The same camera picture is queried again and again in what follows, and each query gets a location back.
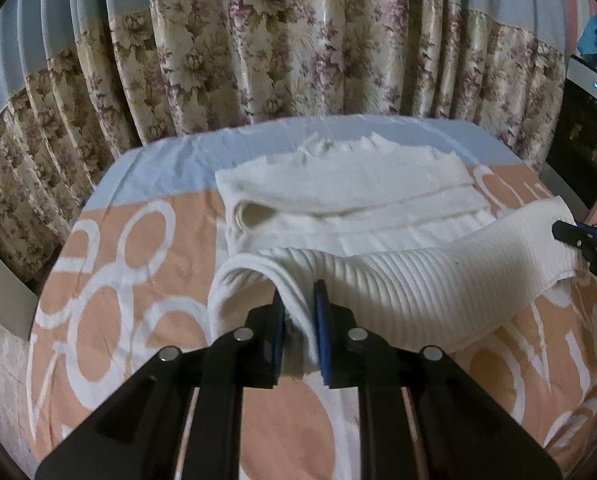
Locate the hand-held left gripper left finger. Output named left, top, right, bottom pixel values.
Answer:
left=34, top=290, right=286, bottom=480

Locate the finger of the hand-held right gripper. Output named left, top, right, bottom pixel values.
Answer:
left=551, top=219, right=597, bottom=254

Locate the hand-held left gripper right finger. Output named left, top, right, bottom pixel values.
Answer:
left=312, top=280, right=564, bottom=480

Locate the white knit sweater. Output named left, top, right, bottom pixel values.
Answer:
left=207, top=132, right=581, bottom=378

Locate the black appliance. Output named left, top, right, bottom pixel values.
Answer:
left=545, top=55, right=597, bottom=211

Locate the orange and white printed blanket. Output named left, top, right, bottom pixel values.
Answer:
left=27, top=115, right=597, bottom=480

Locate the white board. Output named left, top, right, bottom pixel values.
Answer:
left=0, top=245, right=40, bottom=342

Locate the blue floral curtain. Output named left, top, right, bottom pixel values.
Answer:
left=0, top=0, right=570, bottom=282

